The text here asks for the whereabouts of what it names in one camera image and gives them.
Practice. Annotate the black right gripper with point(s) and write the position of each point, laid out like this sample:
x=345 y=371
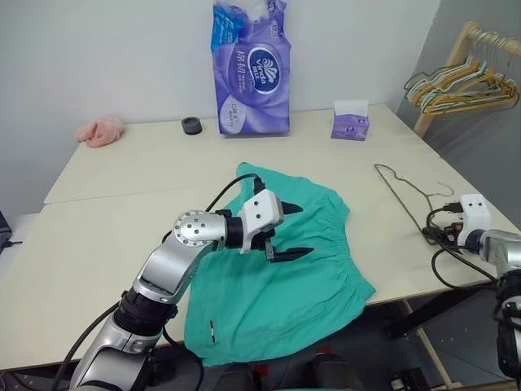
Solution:
x=454 y=233

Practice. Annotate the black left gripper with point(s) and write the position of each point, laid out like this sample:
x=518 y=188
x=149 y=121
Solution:
x=262 y=239

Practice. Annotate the green shorts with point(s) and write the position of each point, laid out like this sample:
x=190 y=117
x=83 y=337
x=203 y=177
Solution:
x=285 y=293

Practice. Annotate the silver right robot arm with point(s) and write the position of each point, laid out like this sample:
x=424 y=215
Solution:
x=504 y=252

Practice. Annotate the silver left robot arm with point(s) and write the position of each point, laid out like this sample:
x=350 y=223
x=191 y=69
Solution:
x=191 y=232

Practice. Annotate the small purple tissue pack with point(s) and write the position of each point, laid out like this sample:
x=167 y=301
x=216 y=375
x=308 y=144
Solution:
x=350 y=124

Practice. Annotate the black round puck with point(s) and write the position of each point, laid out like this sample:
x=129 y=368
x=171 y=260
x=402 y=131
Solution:
x=191 y=125

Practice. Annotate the dark rounded shape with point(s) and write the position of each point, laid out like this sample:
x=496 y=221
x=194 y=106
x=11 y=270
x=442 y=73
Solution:
x=335 y=372
x=234 y=379

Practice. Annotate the purple tissue multipack bag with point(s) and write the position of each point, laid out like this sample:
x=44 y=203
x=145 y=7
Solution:
x=252 y=89

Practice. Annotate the wooden clothes rack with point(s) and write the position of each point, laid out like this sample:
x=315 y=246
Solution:
x=452 y=69

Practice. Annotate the bunch of hangers on rack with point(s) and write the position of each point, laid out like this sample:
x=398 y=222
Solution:
x=472 y=65

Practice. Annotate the pink fluffy cloth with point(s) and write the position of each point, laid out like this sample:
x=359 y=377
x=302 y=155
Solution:
x=99 y=132

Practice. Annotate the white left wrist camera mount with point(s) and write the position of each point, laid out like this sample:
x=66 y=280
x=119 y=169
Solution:
x=260 y=212

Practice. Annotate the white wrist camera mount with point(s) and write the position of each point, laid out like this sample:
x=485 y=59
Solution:
x=260 y=212
x=474 y=216

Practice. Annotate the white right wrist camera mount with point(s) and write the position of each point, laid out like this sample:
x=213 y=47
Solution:
x=474 y=216

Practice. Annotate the black table leg frame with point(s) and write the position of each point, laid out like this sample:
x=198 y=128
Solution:
x=439 y=311

